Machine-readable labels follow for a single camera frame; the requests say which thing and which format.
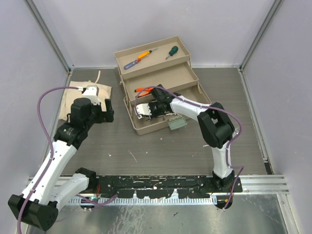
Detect orange handled pliers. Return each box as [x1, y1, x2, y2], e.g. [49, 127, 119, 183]
[135, 87, 153, 98]

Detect brown translucent toolbox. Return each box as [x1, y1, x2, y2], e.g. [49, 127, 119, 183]
[113, 36, 212, 136]

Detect yellow handled tool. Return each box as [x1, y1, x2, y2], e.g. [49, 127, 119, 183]
[137, 48, 157, 60]

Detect green handled screwdriver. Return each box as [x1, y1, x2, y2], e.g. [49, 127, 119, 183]
[165, 46, 178, 59]

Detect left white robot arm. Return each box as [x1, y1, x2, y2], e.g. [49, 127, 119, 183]
[8, 85, 114, 234]

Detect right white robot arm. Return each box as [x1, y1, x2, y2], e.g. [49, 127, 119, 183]
[134, 85, 234, 192]

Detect beige cloth bag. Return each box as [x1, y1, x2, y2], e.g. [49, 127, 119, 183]
[58, 71, 112, 120]

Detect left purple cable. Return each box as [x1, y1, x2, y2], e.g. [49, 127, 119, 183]
[17, 86, 119, 234]

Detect purple cable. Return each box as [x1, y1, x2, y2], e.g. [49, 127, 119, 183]
[17, 86, 119, 234]
[134, 86, 244, 210]

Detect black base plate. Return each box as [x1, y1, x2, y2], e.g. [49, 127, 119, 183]
[69, 174, 244, 198]

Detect slotted cable duct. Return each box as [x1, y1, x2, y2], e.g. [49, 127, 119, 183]
[68, 196, 217, 206]

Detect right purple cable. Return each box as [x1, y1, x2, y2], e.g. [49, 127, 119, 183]
[134, 86, 244, 210]

